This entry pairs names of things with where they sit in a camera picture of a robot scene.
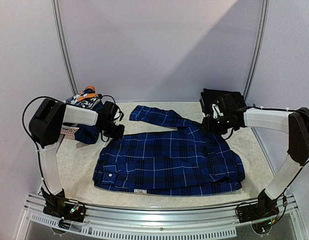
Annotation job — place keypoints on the blue plaid garment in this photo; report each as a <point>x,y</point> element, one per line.
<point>184,161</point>

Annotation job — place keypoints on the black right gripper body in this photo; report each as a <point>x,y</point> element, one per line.
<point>208,124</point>

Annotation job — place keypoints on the left aluminium frame post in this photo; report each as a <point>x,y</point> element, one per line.
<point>63,45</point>

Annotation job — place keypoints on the solid navy blue garment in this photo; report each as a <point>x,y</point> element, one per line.
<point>87,134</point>

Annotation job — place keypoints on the aluminium front rail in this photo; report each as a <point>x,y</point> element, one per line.
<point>205,223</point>

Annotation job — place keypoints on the black t-shirt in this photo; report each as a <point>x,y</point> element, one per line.
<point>227,101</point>

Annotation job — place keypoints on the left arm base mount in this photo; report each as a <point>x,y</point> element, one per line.
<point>64,208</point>

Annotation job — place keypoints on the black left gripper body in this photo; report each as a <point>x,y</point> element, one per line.
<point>111,132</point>

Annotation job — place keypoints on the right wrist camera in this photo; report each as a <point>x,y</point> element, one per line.
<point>216,112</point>

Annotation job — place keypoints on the aluminium frame post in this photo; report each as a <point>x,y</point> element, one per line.
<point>257,48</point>
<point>63,45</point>

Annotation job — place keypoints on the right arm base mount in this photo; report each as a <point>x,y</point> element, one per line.
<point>247,212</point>

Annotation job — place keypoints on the right aluminium frame post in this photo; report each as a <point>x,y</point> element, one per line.
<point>257,48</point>

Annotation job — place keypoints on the camouflage orange garment pile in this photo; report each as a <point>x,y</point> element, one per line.
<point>84,97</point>

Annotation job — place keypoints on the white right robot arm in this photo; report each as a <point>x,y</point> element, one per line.
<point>293,122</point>

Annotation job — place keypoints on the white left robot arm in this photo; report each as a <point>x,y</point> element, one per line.
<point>87,120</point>

